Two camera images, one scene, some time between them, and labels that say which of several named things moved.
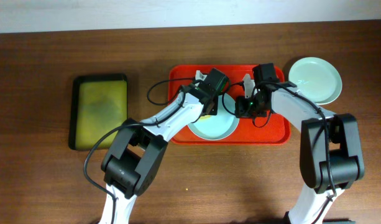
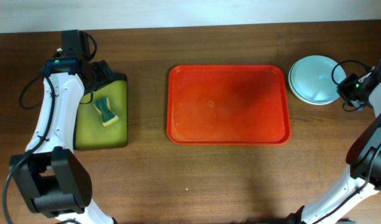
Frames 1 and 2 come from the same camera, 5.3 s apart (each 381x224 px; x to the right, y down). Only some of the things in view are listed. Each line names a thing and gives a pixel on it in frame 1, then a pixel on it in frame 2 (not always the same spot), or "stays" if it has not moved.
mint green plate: x=316 y=79 stays
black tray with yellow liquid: x=98 y=104 stays
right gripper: x=242 y=112 → x=352 y=83
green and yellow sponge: x=206 y=117 → x=103 y=106
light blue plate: x=215 y=127 → x=310 y=79
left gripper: x=211 y=109 → x=102 y=70
